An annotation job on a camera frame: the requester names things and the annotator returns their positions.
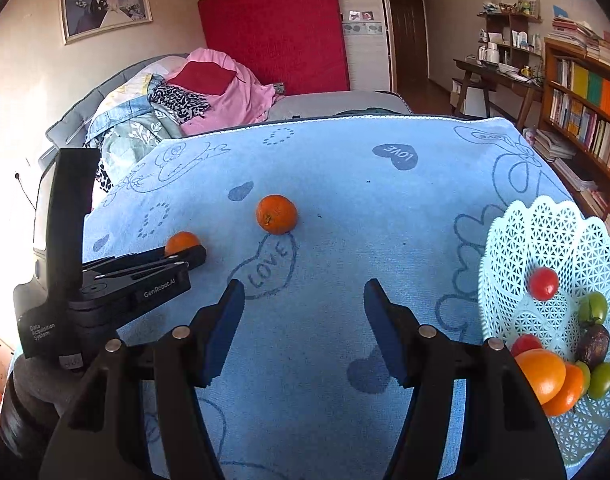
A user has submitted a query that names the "light blue lattice basket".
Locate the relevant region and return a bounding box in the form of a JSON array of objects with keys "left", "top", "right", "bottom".
[{"left": 477, "top": 196, "right": 610, "bottom": 468}]

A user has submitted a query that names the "brown wooden door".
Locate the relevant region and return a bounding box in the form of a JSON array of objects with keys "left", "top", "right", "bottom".
[{"left": 387, "top": 0, "right": 430, "bottom": 96}]

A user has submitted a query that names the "dark brown wrinkled fruit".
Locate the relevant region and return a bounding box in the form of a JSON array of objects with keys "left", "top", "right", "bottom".
[{"left": 576, "top": 323, "right": 610, "bottom": 367}]

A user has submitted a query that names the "blue printed towel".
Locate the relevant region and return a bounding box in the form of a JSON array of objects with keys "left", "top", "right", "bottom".
[{"left": 82, "top": 116, "right": 578, "bottom": 480}]

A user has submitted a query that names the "pile of magazines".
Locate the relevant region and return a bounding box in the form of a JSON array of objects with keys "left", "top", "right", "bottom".
[{"left": 524, "top": 127, "right": 576, "bottom": 162}]

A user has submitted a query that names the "wooden bookshelf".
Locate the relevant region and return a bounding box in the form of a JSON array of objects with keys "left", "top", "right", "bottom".
[{"left": 539, "top": 37, "right": 610, "bottom": 223}]

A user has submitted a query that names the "framed wedding photo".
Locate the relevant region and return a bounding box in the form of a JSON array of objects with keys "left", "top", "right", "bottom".
[{"left": 60, "top": 0, "right": 154, "bottom": 46}]

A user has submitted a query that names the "pile of clothes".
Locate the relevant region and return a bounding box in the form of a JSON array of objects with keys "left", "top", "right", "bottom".
[{"left": 94, "top": 84, "right": 212, "bottom": 195}]

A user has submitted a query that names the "red tomato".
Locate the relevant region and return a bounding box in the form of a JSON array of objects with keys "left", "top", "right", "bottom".
[
  {"left": 510, "top": 333, "right": 544, "bottom": 357},
  {"left": 529, "top": 267, "right": 560, "bottom": 301}
]

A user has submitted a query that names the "pink blanket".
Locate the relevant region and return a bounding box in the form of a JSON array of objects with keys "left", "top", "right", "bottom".
[{"left": 165, "top": 47, "right": 286, "bottom": 137}]

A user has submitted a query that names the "wooden desk organizer shelf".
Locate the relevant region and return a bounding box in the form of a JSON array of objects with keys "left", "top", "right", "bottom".
[{"left": 477, "top": 9, "right": 544, "bottom": 62}]

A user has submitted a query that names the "red upright mattress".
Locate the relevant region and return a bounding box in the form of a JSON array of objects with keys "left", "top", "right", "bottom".
[{"left": 198, "top": 0, "right": 350, "bottom": 97}]

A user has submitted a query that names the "yellow-green tomato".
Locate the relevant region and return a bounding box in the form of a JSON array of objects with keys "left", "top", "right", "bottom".
[{"left": 575, "top": 361, "right": 592, "bottom": 398}]

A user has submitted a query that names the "wooden desk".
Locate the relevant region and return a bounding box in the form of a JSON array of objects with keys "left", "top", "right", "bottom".
[{"left": 452, "top": 57, "right": 544, "bottom": 132}]

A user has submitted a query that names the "stack of books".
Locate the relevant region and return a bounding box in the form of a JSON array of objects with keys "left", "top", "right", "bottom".
[{"left": 552, "top": 15, "right": 610, "bottom": 72}]

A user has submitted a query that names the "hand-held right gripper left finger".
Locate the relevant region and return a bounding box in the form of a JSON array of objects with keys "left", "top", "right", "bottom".
[{"left": 39, "top": 279, "right": 246, "bottom": 480}]

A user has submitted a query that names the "white wardrobe panel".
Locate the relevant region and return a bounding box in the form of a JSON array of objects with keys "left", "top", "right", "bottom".
[{"left": 332, "top": 0, "right": 393, "bottom": 92}]

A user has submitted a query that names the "green tomato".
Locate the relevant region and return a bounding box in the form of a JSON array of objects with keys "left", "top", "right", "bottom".
[{"left": 578, "top": 291, "right": 608, "bottom": 326}]

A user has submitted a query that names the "floral blue quilt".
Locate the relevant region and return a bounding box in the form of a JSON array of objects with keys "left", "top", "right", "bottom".
[{"left": 86, "top": 72, "right": 186, "bottom": 173}]

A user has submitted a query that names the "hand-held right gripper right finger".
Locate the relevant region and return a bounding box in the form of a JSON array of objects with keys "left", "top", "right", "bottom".
[{"left": 363, "top": 279, "right": 568, "bottom": 480}]

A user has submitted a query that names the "grey bed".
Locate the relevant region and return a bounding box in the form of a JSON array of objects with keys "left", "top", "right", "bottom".
[{"left": 37, "top": 54, "right": 416, "bottom": 181}]

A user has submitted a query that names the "red cloth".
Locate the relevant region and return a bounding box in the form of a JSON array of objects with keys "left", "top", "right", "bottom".
[{"left": 172, "top": 61, "right": 236, "bottom": 96}]

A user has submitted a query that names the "green tangerine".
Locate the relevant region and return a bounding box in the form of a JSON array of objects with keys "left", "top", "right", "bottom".
[{"left": 588, "top": 361, "right": 610, "bottom": 400}]

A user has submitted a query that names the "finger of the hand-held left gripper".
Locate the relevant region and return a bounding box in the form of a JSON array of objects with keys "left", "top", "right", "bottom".
[{"left": 82, "top": 244, "right": 208, "bottom": 311}]

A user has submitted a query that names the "oblong orange tangerine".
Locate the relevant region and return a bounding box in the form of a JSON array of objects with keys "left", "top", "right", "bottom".
[{"left": 165, "top": 231, "right": 202, "bottom": 257}]

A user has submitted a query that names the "person's left hand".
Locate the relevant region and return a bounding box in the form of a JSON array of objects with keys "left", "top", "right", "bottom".
[{"left": 7, "top": 357, "right": 103, "bottom": 413}]

